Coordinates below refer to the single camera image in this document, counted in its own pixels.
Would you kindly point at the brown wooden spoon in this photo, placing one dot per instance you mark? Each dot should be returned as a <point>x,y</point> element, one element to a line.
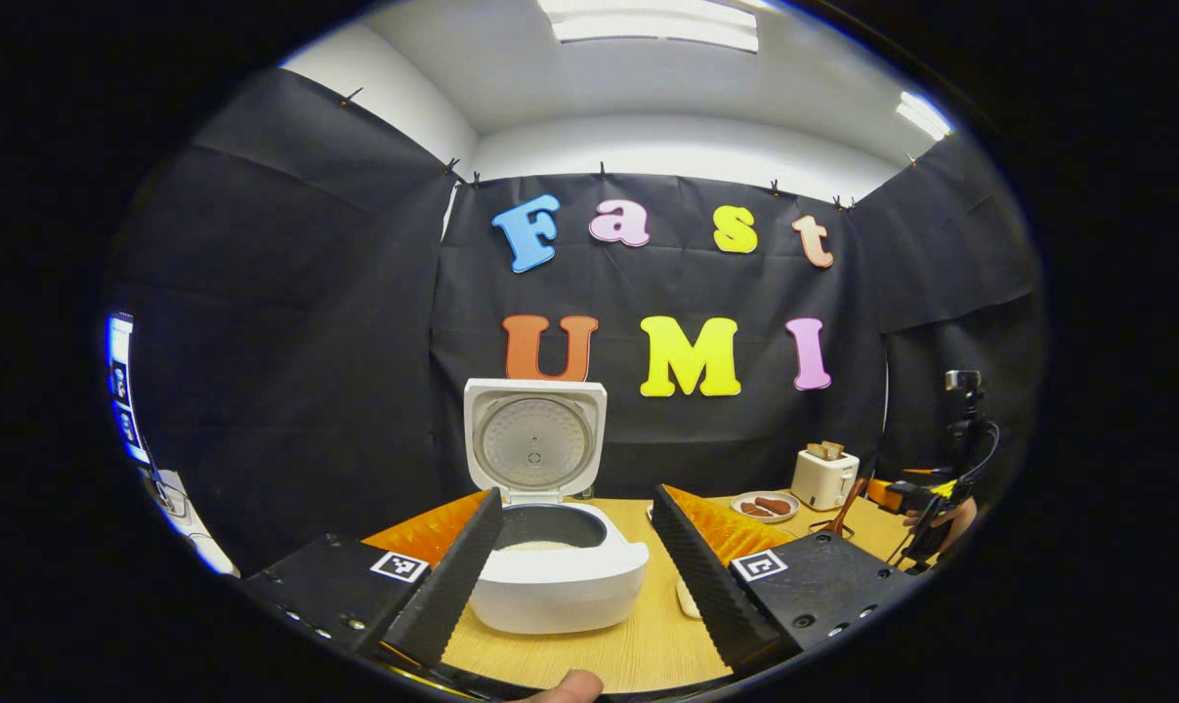
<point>851,503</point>

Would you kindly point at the grey desk device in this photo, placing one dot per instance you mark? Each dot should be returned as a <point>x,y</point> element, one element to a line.
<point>169,496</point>

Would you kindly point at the white round plate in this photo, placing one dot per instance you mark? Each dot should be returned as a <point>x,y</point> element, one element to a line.
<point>784,516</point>

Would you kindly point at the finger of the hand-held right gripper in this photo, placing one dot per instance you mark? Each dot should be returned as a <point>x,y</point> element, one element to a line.
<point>906,493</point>

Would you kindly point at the white toaster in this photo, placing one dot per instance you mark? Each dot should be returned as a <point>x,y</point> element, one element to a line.
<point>821,485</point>

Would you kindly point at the brown sausage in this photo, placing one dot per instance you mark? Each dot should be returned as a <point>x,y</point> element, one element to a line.
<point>756,510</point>
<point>775,504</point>

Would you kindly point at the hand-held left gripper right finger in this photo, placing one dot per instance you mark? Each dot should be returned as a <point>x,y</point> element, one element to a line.
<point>706,586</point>

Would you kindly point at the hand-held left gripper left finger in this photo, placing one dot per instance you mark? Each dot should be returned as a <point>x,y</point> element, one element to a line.
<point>452,586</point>

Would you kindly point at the small ceiling light panel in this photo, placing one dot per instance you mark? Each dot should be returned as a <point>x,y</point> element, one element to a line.
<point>923,114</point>

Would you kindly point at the white rice cooker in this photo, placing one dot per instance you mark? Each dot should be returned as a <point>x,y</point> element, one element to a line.
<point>569,586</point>

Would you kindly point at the computer monitor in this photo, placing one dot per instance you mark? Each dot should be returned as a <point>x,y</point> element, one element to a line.
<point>120,391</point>

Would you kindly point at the white side desk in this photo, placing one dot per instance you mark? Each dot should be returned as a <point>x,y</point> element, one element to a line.
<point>198,545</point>

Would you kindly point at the black backdrop cloth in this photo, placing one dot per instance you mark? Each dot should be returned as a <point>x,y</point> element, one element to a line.
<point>355,342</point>

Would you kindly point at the large ceiling light panel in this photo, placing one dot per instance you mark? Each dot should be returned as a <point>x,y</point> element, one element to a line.
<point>648,24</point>

